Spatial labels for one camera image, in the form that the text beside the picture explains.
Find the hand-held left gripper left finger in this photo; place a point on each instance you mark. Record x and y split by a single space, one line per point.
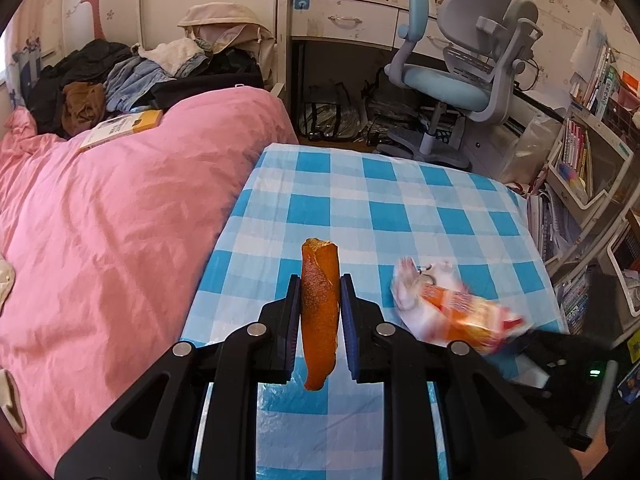
295 320

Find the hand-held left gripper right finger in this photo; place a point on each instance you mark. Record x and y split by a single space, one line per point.
346 320

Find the orange bread slice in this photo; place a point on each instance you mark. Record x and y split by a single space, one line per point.
320 310

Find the red orange snack wrapper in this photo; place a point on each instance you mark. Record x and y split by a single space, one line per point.
460 310

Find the blue checkered tablecloth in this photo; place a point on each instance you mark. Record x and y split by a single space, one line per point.
375 200

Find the white storage rack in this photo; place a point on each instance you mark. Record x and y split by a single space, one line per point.
590 200

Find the pink blanket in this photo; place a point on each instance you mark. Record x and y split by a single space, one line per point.
125 260

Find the black garment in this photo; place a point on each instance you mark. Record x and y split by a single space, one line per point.
215 80

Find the blue grey office chair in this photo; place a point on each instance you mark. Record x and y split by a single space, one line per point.
440 80

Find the yellow white book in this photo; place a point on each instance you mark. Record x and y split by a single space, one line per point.
120 127

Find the blue denim garment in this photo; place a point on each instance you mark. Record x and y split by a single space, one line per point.
135 80

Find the cream cloth item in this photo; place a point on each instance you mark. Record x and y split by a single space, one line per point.
6 280
11 400

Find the white garment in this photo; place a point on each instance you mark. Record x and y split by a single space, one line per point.
170 55

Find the white desk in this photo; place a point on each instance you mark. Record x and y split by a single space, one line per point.
315 25

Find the row of books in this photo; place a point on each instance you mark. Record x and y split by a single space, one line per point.
600 80

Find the brown garment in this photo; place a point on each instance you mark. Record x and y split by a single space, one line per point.
82 105

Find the beige canvas bag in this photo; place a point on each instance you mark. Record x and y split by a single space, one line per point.
225 22

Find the black jacket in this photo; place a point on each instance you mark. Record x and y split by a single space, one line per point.
75 65

